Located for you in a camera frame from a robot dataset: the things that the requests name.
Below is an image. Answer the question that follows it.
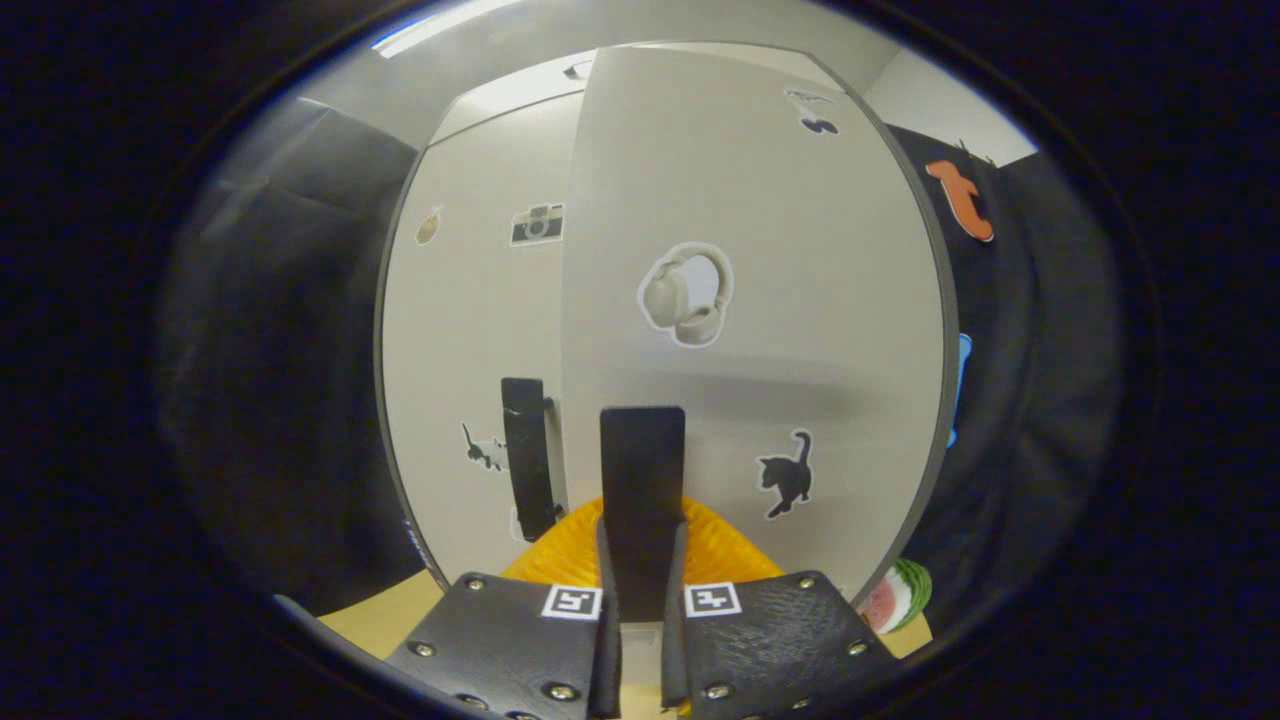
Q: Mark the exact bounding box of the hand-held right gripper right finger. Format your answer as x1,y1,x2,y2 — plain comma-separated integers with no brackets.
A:
660,497,901,720

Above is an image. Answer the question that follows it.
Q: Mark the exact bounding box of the grey cabinet door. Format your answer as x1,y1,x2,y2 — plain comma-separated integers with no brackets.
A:
378,92,586,591
560,45,949,611

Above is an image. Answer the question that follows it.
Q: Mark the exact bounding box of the grey cabinet drawer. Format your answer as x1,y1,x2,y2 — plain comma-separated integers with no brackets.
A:
430,55,593,146

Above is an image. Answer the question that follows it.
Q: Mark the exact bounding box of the watermelon slice toy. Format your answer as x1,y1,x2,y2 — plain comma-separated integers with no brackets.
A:
860,558,933,635

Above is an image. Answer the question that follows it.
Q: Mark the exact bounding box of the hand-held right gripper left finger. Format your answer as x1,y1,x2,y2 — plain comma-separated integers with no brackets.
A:
385,497,626,720

